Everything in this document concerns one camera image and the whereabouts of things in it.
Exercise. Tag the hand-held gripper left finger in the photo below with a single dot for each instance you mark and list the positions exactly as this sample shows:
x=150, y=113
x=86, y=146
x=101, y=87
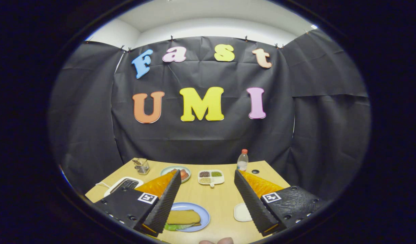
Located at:
x=164, y=206

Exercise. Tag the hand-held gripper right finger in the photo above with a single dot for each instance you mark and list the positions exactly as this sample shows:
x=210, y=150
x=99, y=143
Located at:
x=252, y=206

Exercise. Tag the toasted bread slice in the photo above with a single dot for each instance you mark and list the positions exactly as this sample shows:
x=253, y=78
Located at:
x=183, y=217

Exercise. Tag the green lettuce leaf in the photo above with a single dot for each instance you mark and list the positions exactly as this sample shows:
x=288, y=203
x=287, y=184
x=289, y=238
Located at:
x=175, y=226

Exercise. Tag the white square plate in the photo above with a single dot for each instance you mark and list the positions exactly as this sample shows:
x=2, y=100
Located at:
x=241, y=212

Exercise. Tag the red tomato slice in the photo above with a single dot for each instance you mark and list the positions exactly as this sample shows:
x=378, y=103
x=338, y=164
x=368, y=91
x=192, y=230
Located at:
x=183, y=174

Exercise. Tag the pale green round plate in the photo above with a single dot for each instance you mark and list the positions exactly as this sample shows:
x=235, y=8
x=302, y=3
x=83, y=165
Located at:
x=167, y=169

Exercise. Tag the blue round plate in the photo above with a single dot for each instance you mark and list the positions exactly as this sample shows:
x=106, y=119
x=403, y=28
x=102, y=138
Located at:
x=204, y=213

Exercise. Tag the white divided seed tray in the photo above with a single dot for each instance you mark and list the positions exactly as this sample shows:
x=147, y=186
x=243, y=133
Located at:
x=219, y=180

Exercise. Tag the clear red-capped water bottle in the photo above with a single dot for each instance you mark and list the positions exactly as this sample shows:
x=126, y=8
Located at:
x=242, y=164

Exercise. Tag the white toaster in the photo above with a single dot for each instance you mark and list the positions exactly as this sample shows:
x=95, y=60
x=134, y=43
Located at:
x=113, y=187

